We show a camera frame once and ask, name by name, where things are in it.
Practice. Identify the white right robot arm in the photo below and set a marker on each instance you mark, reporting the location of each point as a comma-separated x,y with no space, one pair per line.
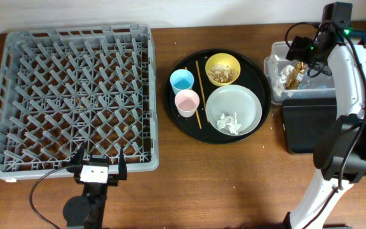
340,154

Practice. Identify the grey dishwasher rack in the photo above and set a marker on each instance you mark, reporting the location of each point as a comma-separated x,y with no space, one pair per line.
86,86

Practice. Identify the pale green plate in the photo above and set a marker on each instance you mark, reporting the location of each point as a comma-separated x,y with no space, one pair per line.
234,98

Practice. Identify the blue plastic cup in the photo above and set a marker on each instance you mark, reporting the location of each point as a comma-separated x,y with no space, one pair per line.
181,79

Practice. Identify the food scraps pile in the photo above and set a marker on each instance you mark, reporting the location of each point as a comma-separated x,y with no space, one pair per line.
222,73

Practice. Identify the left wooden chopstick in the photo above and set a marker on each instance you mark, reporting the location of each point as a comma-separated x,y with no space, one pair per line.
197,114

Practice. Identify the white tissue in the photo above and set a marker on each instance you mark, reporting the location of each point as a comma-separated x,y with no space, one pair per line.
229,122

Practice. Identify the black rectangular tray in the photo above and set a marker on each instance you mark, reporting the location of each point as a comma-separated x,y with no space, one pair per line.
305,121

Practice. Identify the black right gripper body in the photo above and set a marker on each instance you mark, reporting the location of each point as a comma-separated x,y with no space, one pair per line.
306,51

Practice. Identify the right wooden chopstick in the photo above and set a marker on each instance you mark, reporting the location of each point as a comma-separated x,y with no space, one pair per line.
201,89

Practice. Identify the crumpled white paper in bin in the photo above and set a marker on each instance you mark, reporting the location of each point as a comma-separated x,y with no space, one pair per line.
285,73

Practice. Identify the gold snack wrapper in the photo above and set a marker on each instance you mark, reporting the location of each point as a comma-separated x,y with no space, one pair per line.
295,76

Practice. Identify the yellow bowl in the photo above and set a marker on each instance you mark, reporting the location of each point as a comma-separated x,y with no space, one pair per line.
224,59

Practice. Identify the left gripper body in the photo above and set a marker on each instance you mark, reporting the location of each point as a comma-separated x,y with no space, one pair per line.
111,178

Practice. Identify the wooden chopstick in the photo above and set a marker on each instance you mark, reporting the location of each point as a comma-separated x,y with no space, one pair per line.
201,89
197,114

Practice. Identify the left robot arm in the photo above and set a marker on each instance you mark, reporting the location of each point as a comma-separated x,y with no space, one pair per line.
87,209

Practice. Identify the pink plastic cup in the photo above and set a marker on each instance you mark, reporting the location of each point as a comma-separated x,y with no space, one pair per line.
187,102

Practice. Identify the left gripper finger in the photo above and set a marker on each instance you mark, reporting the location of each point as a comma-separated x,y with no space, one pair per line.
122,168
77,157

